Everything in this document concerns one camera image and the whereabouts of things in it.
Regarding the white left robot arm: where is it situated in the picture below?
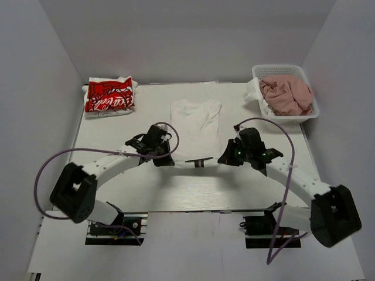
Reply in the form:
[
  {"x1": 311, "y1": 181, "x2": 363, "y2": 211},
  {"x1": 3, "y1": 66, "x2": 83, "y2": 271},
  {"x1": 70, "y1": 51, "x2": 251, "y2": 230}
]
[{"x1": 50, "y1": 122, "x2": 174, "y2": 228}]

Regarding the folded red coca-cola t-shirt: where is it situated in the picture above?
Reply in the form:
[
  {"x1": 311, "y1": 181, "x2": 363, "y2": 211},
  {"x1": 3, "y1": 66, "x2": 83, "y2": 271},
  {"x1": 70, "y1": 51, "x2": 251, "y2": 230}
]
[{"x1": 81, "y1": 76, "x2": 138, "y2": 119}]

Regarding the white plastic basket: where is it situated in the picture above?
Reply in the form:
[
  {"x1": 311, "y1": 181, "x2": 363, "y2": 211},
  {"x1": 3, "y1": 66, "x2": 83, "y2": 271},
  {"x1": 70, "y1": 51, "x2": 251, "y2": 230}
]
[{"x1": 252, "y1": 64, "x2": 319, "y2": 124}]

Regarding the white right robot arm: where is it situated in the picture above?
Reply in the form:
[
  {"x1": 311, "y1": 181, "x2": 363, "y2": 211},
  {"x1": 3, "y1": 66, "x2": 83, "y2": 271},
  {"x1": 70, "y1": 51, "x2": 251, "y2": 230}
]
[{"x1": 217, "y1": 128, "x2": 362, "y2": 248}]

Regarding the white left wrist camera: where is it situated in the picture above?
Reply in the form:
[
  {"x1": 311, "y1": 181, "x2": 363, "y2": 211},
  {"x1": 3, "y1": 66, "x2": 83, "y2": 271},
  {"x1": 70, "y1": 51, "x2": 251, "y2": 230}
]
[{"x1": 158, "y1": 124, "x2": 172, "y2": 142}]

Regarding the white t-shirt black graphic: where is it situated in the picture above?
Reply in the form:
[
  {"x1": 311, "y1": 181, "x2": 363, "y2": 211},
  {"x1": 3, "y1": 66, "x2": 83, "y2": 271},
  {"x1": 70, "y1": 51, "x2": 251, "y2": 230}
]
[{"x1": 170, "y1": 100, "x2": 221, "y2": 169}]

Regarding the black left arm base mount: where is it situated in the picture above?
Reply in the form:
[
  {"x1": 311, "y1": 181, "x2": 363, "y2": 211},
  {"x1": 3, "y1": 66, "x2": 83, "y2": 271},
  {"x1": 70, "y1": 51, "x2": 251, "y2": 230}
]
[{"x1": 85, "y1": 213, "x2": 148, "y2": 246}]

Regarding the pink t-shirt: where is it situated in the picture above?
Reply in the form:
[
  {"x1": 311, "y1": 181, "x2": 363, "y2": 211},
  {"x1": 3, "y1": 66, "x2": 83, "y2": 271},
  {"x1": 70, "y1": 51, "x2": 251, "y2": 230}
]
[{"x1": 260, "y1": 75, "x2": 313, "y2": 116}]

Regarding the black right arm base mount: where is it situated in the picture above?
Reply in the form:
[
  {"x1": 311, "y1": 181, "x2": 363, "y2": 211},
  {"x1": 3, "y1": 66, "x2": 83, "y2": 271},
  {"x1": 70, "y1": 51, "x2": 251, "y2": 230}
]
[{"x1": 239, "y1": 203, "x2": 301, "y2": 249}]

